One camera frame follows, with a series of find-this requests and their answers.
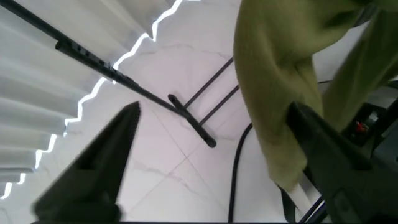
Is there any white curtain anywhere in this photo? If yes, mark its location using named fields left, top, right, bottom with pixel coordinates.
left=0, top=0, right=184, bottom=200

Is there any black clothes rack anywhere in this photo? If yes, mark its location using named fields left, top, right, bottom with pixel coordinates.
left=0, top=0, right=240, bottom=149

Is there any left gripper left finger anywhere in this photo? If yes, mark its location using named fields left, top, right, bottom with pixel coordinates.
left=32, top=101, right=141, bottom=223

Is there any green printed shirt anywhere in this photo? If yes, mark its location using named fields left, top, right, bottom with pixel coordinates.
left=233, top=0, right=398, bottom=192

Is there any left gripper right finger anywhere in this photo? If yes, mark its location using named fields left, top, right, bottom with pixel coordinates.
left=285, top=101, right=398, bottom=224

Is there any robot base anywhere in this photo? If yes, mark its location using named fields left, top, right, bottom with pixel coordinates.
left=340, top=79, right=398, bottom=175

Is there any black cable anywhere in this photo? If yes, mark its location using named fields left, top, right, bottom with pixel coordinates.
left=228, top=123, right=254, bottom=223

